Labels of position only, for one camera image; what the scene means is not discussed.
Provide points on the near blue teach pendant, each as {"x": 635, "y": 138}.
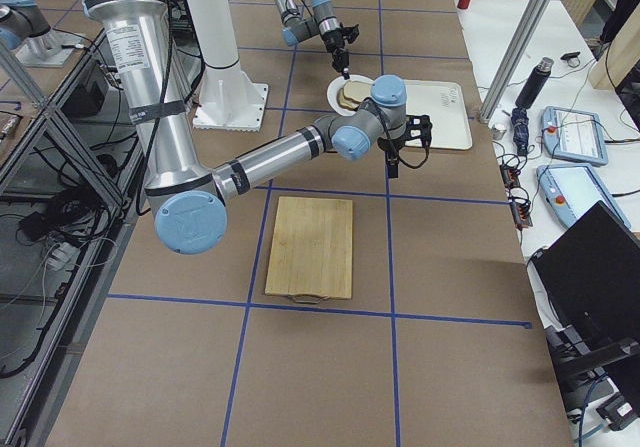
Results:
{"x": 572, "y": 189}

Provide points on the cream rectangular tray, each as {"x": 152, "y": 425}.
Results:
{"x": 444, "y": 103}

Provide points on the aluminium frame post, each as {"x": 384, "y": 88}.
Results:
{"x": 525, "y": 29}

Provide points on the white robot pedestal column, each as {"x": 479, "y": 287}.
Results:
{"x": 227, "y": 99}

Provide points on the white bread slice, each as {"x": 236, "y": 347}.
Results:
{"x": 357, "y": 89}

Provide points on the wooden cutting board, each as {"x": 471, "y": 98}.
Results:
{"x": 311, "y": 257}

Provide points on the blue teach pendant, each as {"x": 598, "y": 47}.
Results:
{"x": 572, "y": 189}
{"x": 573, "y": 135}

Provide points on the white round plate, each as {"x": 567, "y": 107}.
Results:
{"x": 335, "y": 86}

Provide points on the folded navy umbrella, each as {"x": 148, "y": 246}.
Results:
{"x": 520, "y": 123}

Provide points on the black laptop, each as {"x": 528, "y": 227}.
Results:
{"x": 591, "y": 274}

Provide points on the black water bottle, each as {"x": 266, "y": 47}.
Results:
{"x": 534, "y": 83}

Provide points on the toast with fried egg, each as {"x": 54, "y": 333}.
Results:
{"x": 346, "y": 102}

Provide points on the far blue teach pendant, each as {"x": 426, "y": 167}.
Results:
{"x": 573, "y": 135}

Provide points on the small metal cup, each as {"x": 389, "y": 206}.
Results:
{"x": 498, "y": 131}

